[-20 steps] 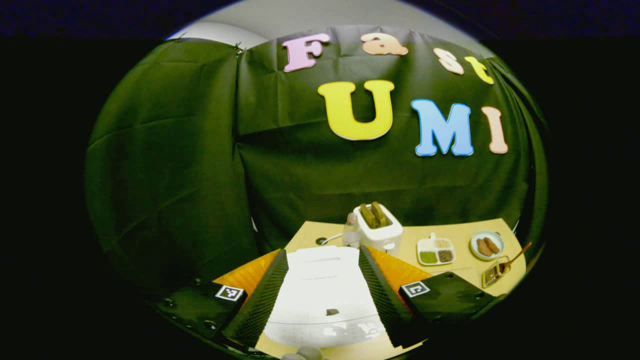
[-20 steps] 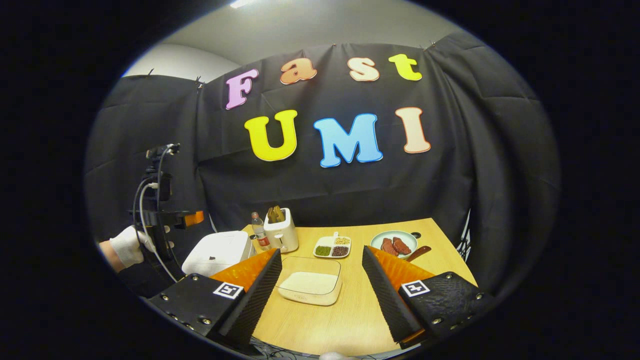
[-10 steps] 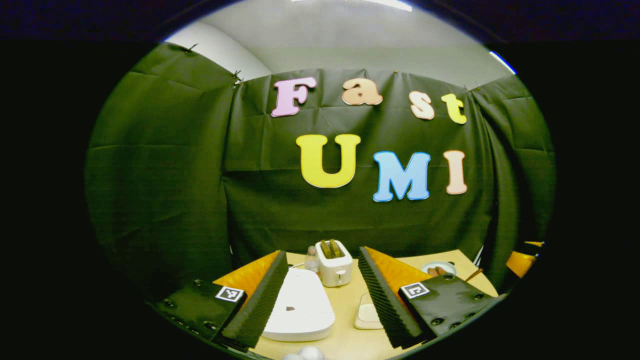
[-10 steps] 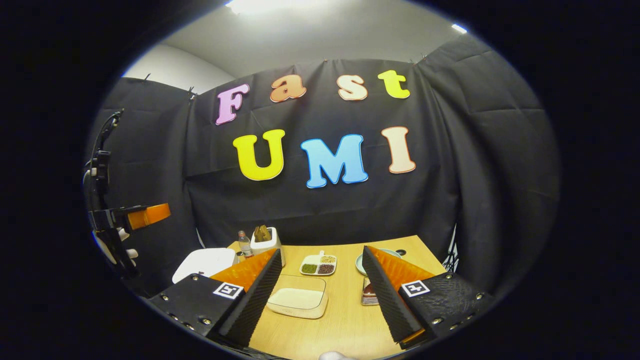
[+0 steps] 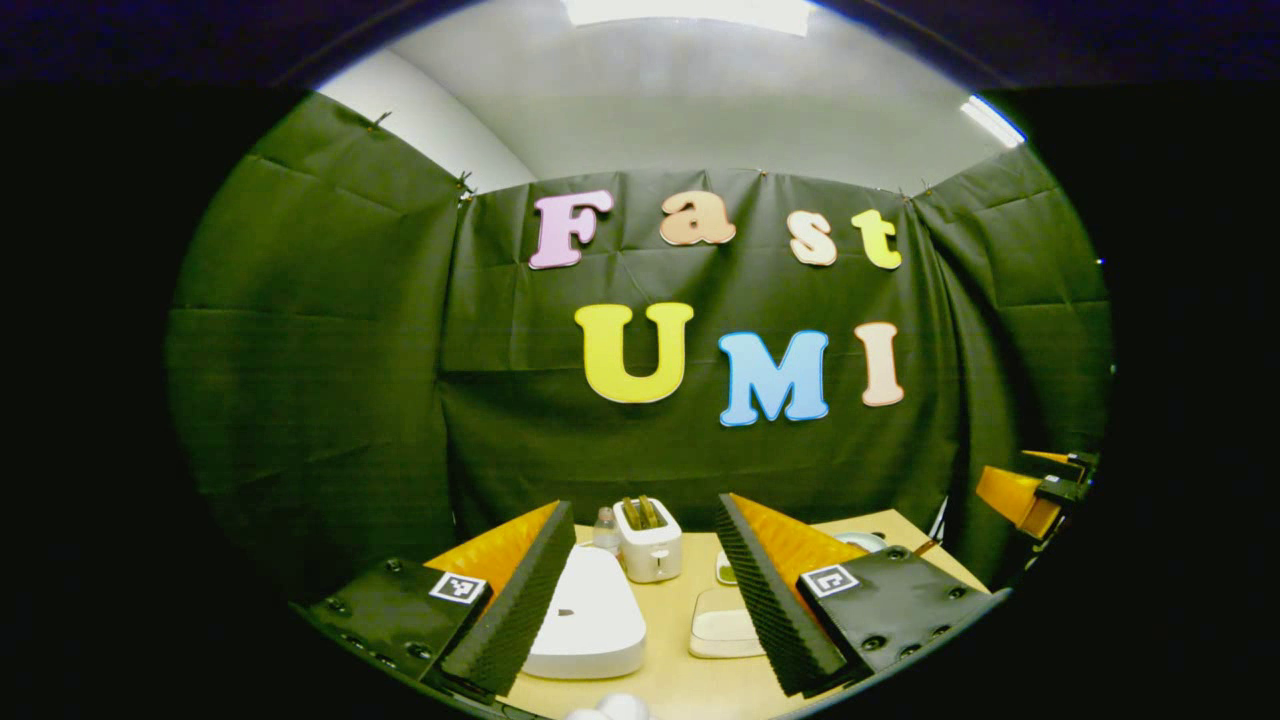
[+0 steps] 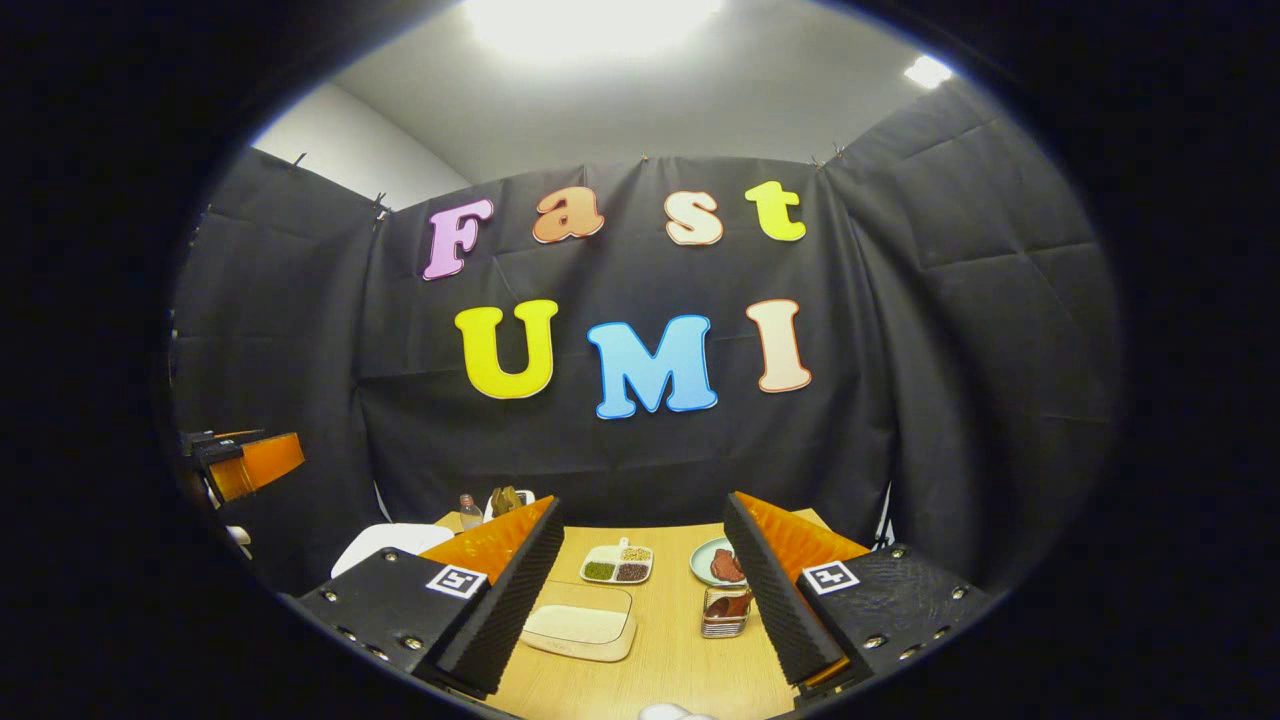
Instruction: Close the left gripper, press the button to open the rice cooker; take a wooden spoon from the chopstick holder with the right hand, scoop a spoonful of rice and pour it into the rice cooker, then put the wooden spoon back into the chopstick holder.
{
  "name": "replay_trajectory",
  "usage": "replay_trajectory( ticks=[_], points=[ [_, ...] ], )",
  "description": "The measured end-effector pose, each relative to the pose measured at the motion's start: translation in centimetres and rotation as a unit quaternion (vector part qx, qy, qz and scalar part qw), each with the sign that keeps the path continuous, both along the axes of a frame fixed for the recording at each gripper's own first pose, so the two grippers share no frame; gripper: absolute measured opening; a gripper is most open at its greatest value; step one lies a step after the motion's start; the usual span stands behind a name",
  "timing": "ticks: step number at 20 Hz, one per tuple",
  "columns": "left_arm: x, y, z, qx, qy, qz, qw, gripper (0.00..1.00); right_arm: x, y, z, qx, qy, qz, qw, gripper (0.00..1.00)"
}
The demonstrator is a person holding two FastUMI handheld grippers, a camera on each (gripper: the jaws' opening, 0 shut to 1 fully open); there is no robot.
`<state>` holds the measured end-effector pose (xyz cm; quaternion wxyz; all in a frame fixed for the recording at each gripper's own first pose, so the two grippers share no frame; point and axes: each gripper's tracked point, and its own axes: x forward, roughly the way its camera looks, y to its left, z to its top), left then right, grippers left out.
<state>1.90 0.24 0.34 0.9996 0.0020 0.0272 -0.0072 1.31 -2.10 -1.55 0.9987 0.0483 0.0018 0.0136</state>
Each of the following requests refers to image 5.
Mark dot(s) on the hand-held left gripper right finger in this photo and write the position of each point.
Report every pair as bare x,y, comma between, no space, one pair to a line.
770,600

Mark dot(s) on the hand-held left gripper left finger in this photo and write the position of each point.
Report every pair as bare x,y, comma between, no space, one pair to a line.
525,600

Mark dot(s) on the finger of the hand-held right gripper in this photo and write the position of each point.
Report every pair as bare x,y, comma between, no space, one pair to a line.
1050,457
1015,495

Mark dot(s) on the white rice cooker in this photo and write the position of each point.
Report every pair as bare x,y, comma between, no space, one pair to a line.
590,620

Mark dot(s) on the dark wooden spoon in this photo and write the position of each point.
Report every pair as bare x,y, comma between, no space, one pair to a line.
927,548

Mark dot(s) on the clear plastic rice container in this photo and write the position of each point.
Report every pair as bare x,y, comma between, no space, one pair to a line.
722,630

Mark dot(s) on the white divided grain dish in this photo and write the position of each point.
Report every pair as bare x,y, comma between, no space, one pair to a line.
725,570

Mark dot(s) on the clear plastic water bottle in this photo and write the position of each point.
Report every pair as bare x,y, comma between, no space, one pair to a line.
605,535

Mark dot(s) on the white toaster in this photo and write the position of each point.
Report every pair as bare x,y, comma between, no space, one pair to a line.
650,555

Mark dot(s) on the brown toast slice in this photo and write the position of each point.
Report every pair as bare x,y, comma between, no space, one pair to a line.
631,512
650,511

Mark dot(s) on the black backdrop cloth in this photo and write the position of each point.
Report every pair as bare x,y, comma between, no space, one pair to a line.
330,350

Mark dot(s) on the small ceiling light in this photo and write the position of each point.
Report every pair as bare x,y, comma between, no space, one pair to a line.
993,120

